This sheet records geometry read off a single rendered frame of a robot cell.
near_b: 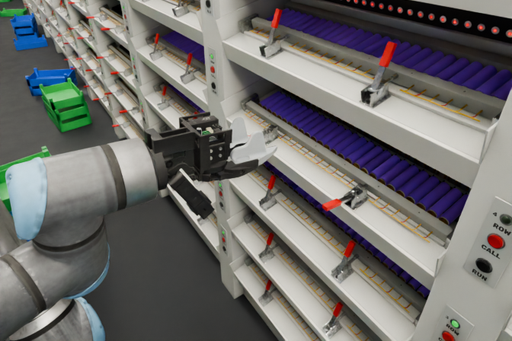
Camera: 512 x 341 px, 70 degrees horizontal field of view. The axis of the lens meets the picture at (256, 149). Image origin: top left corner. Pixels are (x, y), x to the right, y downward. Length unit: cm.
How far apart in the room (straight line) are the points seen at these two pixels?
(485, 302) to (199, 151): 43
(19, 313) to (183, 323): 93
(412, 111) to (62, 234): 49
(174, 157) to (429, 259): 41
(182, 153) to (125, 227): 130
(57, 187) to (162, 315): 104
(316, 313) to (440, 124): 62
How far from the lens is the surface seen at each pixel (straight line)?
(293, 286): 106
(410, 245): 65
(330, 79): 65
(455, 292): 62
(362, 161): 74
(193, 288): 152
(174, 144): 52
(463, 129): 54
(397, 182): 70
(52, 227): 50
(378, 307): 81
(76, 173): 48
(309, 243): 88
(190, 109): 138
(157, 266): 161
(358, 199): 68
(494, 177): 50
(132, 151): 50
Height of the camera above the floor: 120
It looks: 32 degrees down
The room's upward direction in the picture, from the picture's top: straight up
